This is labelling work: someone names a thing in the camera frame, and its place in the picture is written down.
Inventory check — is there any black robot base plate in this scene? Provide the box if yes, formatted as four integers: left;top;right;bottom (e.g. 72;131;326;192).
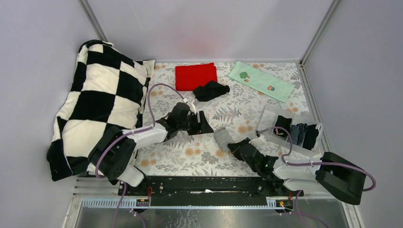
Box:
117;176;298;197

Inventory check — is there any navy striped rolled underwear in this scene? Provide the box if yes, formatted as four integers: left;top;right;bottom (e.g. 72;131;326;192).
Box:
287;123;308;145

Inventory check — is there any black underwear beige waistband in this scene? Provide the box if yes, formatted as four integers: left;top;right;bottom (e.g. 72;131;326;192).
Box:
273;115;292;138

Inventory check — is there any black crumpled garment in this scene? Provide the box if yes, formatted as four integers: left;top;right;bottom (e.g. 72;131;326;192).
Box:
193;81;230;102

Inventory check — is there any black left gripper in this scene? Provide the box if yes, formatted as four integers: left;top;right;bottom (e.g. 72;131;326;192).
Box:
177;111;214;136

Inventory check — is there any grey striped underwear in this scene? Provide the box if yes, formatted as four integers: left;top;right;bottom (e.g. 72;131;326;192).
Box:
213;127;234;152

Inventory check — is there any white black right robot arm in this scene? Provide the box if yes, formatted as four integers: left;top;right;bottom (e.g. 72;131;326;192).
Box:
227;138;369;205

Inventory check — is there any aluminium frame rail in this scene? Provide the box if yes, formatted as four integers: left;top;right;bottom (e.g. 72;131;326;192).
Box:
62;177;364;228

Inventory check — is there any red folded cloth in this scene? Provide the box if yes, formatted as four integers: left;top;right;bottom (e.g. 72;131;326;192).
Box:
175;63;218;91

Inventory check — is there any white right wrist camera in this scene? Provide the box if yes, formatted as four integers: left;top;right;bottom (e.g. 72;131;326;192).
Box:
249;134;267;149

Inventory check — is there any mint green printed cloth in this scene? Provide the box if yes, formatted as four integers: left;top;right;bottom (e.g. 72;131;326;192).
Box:
229;61;295;103

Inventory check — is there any black white checkered blanket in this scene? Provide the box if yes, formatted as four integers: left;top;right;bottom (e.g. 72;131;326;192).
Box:
46;39;156;181

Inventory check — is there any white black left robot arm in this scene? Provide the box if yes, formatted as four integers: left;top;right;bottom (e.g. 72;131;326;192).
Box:
88;102;214;195

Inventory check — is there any black rolled underwear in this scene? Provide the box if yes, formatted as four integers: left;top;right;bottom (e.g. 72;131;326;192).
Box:
302;124;319;150

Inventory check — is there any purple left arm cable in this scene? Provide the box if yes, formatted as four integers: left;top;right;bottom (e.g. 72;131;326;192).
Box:
94;83;190;228

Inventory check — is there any floral table cloth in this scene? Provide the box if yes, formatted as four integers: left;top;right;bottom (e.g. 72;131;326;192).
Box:
135;62;312;177

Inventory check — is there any clear plastic organizer box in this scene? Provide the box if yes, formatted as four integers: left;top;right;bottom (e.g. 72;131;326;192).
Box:
257;104;323;157

